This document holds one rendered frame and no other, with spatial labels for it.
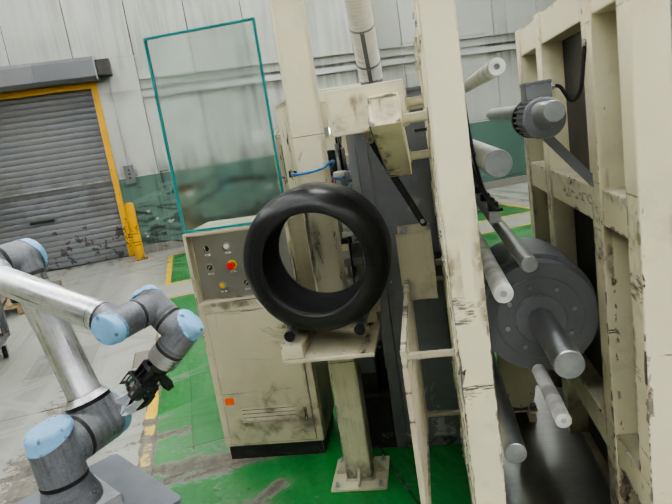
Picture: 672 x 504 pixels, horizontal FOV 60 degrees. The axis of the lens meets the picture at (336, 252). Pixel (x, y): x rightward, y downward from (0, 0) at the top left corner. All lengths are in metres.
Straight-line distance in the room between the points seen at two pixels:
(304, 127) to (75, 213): 9.13
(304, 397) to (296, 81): 1.59
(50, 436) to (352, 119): 1.33
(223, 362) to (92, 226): 8.43
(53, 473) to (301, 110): 1.61
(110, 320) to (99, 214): 9.75
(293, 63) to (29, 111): 9.23
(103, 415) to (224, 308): 1.12
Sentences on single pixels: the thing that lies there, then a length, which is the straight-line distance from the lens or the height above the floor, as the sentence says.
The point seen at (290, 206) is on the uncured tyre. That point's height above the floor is 1.41.
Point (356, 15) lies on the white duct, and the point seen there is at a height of 2.15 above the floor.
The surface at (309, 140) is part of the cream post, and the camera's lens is 2.54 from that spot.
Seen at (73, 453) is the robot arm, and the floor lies 0.81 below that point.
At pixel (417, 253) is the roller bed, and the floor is 1.11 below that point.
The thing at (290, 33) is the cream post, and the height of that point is 2.07.
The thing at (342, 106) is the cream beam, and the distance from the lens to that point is 1.89.
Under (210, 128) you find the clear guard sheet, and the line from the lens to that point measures 2.96.
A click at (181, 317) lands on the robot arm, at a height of 1.21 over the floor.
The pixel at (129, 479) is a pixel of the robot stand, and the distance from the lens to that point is 2.28.
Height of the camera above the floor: 1.66
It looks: 12 degrees down
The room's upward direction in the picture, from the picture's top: 9 degrees counter-clockwise
